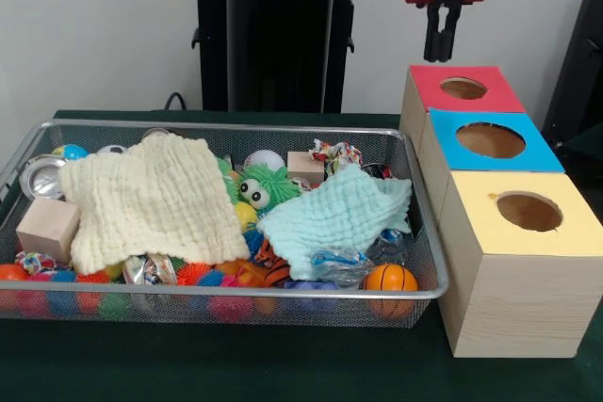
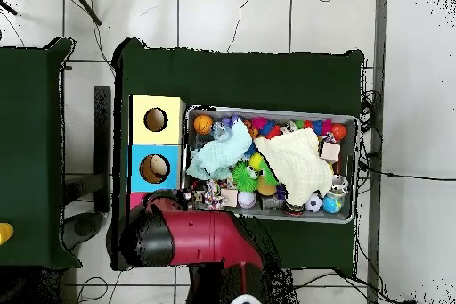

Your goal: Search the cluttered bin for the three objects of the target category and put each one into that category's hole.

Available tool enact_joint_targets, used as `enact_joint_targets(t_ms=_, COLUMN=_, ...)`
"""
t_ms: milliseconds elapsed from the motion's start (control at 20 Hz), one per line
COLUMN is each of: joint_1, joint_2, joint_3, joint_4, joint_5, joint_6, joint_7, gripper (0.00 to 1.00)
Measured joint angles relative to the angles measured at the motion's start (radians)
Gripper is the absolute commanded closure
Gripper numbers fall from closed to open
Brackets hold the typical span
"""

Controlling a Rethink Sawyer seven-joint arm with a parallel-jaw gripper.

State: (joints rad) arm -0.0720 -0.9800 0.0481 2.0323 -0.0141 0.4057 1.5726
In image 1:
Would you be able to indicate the cream waffle cloth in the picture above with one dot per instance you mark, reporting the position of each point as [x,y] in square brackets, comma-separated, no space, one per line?
[151,199]

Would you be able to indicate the wooden box with three holes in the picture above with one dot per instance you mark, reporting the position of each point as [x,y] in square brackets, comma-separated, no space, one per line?
[518,308]

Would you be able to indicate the metal mesh bin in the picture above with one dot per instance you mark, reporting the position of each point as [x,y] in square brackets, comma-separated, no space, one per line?
[155,310]

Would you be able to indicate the black stand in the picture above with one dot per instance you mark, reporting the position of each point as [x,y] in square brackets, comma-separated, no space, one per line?
[579,68]

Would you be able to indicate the dark green tablecloth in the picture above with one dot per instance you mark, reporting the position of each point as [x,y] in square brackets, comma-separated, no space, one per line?
[235,364]
[589,148]

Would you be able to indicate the small wooden cube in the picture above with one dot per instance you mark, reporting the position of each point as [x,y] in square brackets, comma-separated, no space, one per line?
[305,166]

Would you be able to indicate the light blue waffle cloth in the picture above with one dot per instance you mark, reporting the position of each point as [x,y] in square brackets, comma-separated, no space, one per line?
[339,218]

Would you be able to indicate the white baseball toy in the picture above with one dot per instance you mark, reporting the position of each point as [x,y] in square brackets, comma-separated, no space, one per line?
[265,159]

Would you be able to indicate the green fuzzy toy with eyes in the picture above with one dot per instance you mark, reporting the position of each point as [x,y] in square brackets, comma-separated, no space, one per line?
[268,181]

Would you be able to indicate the orange basketball toy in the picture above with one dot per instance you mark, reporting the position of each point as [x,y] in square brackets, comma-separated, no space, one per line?
[391,277]

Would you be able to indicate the blue globe ball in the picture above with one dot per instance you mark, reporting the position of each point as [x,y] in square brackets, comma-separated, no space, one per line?
[70,152]

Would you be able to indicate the silver metal can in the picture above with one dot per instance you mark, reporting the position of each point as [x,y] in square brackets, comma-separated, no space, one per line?
[40,178]

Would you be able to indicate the large wooden cube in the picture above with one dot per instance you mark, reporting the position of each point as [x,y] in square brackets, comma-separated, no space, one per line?
[47,228]

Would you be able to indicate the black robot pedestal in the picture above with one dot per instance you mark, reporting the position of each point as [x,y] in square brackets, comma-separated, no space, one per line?
[278,44]

